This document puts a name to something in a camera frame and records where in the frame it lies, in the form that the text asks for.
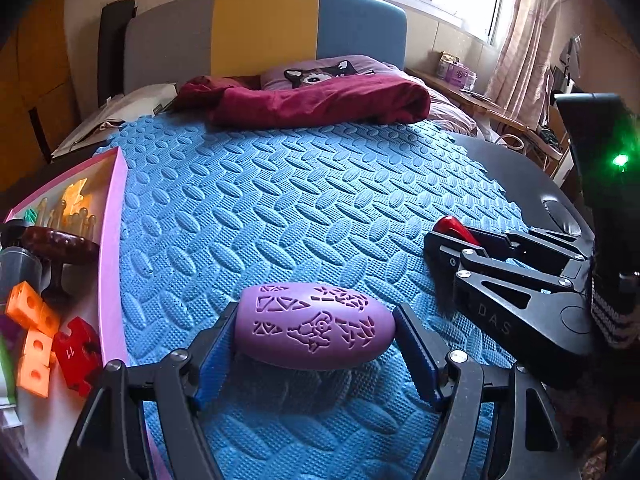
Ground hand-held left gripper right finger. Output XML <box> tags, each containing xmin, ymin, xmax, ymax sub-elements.
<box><xmin>392</xmin><ymin>304</ymin><xmax>583</xmax><ymax>480</ymax></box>

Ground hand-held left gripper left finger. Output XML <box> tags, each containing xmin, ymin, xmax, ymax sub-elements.
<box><xmin>65</xmin><ymin>301</ymin><xmax>240</xmax><ymax>480</ymax></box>

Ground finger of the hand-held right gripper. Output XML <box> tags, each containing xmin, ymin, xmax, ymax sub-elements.
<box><xmin>424</xmin><ymin>227</ymin><xmax>595</xmax><ymax>272</ymax></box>
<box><xmin>436</xmin><ymin>250</ymin><xmax>583</xmax><ymax>356</ymax></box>

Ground red glossy toy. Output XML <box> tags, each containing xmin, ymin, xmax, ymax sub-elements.
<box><xmin>432</xmin><ymin>215</ymin><xmax>483</xmax><ymax>248</ymax></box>

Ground purple perforated egg toy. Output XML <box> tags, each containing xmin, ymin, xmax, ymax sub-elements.
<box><xmin>234</xmin><ymin>282</ymin><xmax>397</xmax><ymax>372</ymax></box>

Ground red puzzle piece block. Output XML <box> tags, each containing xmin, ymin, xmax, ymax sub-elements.
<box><xmin>51</xmin><ymin>316</ymin><xmax>104</xmax><ymax>398</ymax></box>

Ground pink cardboard box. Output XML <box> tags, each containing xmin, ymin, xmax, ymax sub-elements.
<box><xmin>0</xmin><ymin>147</ymin><xmax>168</xmax><ymax>480</ymax></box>

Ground orange linked cube blocks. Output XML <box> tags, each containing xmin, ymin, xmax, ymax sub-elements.
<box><xmin>5</xmin><ymin>280</ymin><xmax>62</xmax><ymax>400</ymax></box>

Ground maroon mushroom shaped toy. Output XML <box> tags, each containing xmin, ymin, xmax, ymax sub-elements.
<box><xmin>22</xmin><ymin>225</ymin><xmax>101</xmax><ymax>297</ymax></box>

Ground white toy with green label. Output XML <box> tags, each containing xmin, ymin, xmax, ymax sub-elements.
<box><xmin>0</xmin><ymin>330</ymin><xmax>21</xmax><ymax>408</ymax></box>

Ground yellow orange toy block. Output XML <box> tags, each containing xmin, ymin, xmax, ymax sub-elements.
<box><xmin>37</xmin><ymin>178</ymin><xmax>97</xmax><ymax>235</ymax></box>

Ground grey plastic cup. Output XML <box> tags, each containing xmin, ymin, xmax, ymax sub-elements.
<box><xmin>0</xmin><ymin>219</ymin><xmax>42</xmax><ymax>288</ymax></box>

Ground black oval desk grommet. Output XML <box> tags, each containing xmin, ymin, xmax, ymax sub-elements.
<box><xmin>542</xmin><ymin>199</ymin><xmax>583</xmax><ymax>236</ymax></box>

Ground wooden side shelf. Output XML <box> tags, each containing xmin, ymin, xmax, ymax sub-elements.
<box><xmin>405</xmin><ymin>67</ymin><xmax>531</xmax><ymax>136</ymax></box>

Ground pink patterned curtain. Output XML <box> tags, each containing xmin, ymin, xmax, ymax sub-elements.
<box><xmin>492</xmin><ymin>0</ymin><xmax>563</xmax><ymax>111</ymax></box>

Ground pink bed sheet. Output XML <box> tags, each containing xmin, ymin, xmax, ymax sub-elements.
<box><xmin>380</xmin><ymin>60</ymin><xmax>483</xmax><ymax>136</ymax></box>

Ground purple storage box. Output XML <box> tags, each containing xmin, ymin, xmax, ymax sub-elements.
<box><xmin>439</xmin><ymin>52</ymin><xmax>477</xmax><ymax>88</ymax></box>

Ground blue foam puzzle mat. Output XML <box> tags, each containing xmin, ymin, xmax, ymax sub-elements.
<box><xmin>95</xmin><ymin>112</ymin><xmax>531</xmax><ymax>480</ymax></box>

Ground dark red blanket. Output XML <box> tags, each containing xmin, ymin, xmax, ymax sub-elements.
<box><xmin>175</xmin><ymin>74</ymin><xmax>432</xmax><ymax>128</ymax></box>

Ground beige canvas bag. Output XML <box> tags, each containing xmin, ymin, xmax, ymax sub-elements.
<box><xmin>50</xmin><ymin>82</ymin><xmax>180</xmax><ymax>161</ymax></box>

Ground cat print purple pillow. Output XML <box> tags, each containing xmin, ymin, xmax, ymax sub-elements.
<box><xmin>260</xmin><ymin>55</ymin><xmax>408</xmax><ymax>92</ymax></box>

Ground grey yellow blue headboard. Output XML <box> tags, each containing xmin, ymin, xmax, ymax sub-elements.
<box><xmin>124</xmin><ymin>0</ymin><xmax>407</xmax><ymax>96</ymax></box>

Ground wooden wardrobe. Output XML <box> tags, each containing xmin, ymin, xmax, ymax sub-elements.
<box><xmin>0</xmin><ymin>0</ymin><xmax>108</xmax><ymax>196</ymax></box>

